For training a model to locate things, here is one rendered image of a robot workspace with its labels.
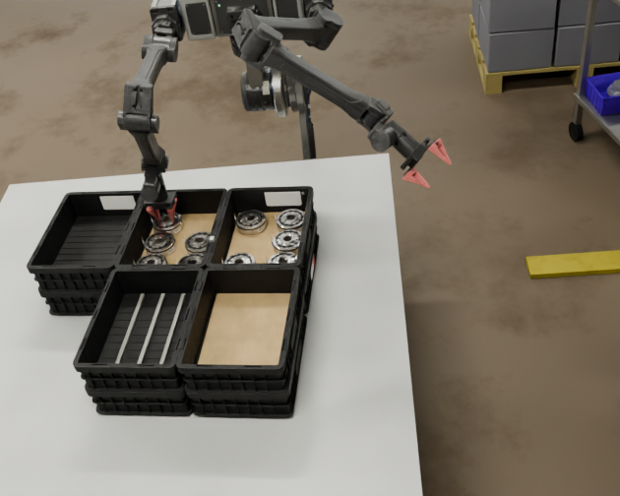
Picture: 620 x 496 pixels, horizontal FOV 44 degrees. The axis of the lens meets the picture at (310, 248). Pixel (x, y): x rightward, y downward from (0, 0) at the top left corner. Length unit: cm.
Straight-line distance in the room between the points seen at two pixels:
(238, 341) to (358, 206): 85
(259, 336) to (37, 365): 76
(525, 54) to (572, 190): 102
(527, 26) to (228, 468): 327
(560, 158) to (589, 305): 108
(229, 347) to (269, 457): 34
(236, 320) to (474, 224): 182
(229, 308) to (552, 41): 297
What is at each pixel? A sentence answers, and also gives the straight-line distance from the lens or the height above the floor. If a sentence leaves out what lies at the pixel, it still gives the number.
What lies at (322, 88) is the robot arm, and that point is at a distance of 216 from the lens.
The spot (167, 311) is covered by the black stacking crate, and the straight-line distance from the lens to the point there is 246.
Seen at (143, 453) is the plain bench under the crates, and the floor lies 70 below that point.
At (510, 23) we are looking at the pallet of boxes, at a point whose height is 45.
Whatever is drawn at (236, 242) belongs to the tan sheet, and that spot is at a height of 83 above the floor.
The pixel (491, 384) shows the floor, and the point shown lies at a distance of 321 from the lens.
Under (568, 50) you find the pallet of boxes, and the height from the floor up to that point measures 24.
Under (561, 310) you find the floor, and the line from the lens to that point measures 351.
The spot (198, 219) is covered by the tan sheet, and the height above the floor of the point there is 83.
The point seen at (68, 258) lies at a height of 83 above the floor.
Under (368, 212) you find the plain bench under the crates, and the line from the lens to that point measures 288.
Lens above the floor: 252
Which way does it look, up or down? 41 degrees down
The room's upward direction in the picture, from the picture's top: 9 degrees counter-clockwise
